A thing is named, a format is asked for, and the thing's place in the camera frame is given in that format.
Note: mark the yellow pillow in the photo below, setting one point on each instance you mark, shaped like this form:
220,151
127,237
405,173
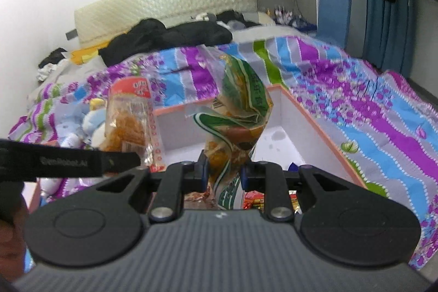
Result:
85,54

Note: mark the deep pink cardboard box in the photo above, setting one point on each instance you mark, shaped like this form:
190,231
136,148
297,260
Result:
291,117

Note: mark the grey beige quilt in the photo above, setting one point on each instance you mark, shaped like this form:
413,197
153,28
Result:
68,71

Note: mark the grey wall switch plate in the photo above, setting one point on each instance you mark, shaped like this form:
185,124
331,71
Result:
72,34

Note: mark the clear blue plastic bag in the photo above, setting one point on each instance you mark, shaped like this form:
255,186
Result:
68,129

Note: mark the black clothes heap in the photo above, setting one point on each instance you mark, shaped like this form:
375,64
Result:
154,39

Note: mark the purple floral striped blanket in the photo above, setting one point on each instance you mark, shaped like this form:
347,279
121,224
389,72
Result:
359,100

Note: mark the white spray bottle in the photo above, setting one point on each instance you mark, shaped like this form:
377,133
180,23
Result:
49,187

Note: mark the cluster of small bottles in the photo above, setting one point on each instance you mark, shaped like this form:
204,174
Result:
284,15

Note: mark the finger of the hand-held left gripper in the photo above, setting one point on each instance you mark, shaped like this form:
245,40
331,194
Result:
123,161

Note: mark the blue padded board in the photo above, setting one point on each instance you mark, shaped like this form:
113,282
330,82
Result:
333,11

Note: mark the blue curtain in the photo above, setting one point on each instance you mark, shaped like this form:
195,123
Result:
386,32

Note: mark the black and white clothes pile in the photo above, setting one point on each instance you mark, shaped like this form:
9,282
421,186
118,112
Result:
51,61

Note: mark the green striped snack packet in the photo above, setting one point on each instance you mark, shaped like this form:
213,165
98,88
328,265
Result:
239,107

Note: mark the small red snack packet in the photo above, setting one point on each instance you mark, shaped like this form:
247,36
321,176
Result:
253,200

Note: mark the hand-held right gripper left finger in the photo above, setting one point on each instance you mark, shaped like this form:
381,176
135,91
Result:
204,175

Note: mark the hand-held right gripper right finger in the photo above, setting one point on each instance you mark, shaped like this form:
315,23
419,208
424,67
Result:
244,177

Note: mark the blue snack packet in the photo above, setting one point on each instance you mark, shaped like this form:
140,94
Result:
293,166

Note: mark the clear red label snack packet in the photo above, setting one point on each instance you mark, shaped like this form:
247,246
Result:
128,121

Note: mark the blue and white plush toy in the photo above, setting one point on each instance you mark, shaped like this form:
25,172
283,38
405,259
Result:
95,124

